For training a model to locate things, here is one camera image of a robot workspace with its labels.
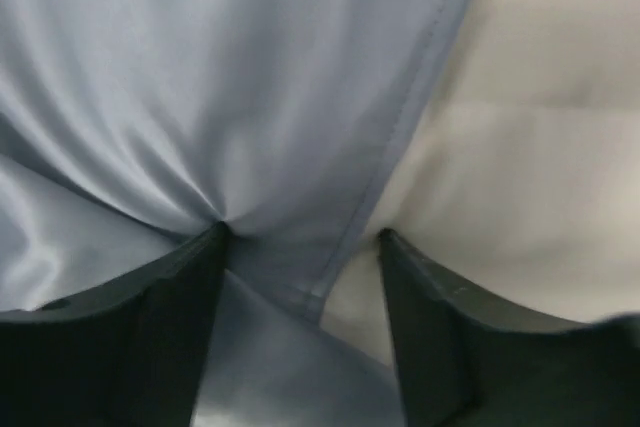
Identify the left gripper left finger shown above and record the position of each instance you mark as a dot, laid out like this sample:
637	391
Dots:
129	352

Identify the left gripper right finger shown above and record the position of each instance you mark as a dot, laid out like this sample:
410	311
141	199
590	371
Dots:
467	357

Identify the beige pillow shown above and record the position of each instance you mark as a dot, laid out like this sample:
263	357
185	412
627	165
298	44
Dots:
523	173

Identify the grey pillowcase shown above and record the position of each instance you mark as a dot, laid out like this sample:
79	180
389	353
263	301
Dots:
129	127

